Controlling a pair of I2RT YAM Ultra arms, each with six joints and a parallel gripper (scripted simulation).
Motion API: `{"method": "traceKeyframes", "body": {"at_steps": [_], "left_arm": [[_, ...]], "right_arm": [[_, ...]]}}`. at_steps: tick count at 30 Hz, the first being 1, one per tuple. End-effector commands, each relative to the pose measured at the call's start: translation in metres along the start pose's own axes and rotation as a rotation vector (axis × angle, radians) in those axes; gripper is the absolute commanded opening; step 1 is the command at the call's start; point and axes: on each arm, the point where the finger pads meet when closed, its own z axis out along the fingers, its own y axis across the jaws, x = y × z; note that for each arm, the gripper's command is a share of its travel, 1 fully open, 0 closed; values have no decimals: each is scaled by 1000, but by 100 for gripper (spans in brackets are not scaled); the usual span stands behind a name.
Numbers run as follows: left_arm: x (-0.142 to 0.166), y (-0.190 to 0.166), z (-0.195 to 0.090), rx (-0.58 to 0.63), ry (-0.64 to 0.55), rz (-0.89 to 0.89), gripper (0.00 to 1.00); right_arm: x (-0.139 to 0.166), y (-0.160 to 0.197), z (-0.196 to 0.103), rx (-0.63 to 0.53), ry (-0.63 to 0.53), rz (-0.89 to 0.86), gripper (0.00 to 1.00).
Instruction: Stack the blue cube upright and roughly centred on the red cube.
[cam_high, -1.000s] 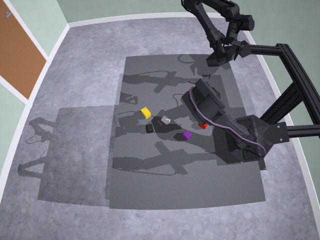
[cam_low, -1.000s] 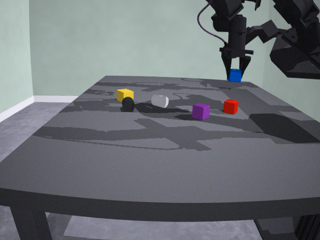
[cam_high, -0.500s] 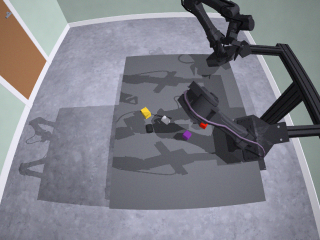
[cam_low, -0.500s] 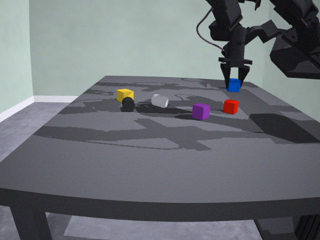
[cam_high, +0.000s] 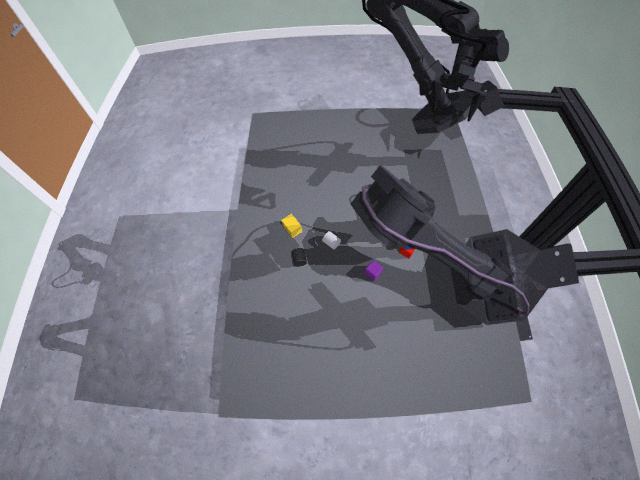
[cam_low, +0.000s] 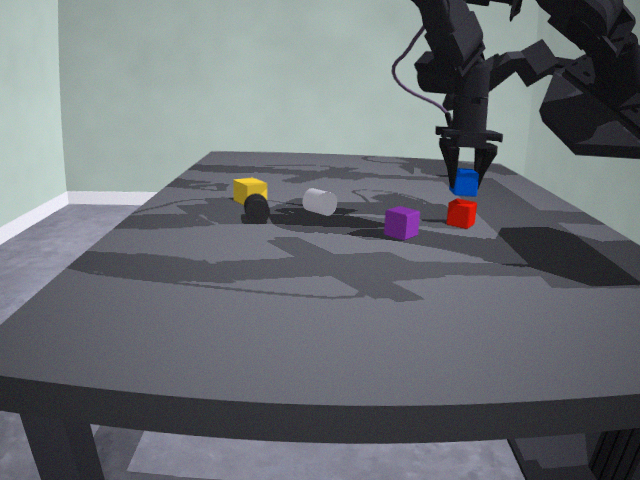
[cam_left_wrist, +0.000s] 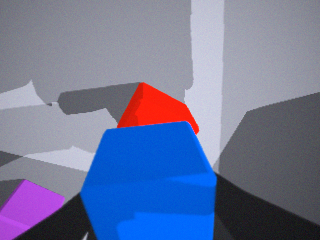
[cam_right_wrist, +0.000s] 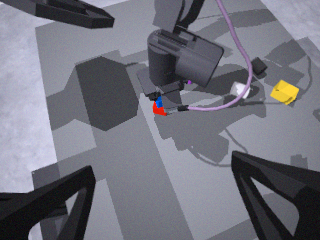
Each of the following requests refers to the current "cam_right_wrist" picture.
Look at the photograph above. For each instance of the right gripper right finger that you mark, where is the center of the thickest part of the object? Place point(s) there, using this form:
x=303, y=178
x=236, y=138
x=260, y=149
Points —
x=298, y=185

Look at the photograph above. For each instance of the red cube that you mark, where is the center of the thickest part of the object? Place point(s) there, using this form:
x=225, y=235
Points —
x=157, y=110

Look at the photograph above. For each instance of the yellow cube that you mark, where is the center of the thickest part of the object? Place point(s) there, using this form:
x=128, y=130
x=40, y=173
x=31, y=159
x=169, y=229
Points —
x=284, y=92

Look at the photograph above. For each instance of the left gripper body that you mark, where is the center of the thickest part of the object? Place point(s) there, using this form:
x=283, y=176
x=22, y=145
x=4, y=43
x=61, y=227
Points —
x=162, y=83

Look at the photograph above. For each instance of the blue cube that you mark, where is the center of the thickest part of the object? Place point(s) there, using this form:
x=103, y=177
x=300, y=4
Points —
x=159, y=102

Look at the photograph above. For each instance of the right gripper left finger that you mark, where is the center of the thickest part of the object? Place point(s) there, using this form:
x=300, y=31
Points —
x=20, y=214

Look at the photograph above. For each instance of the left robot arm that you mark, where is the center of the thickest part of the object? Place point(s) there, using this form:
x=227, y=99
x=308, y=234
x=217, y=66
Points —
x=194, y=59

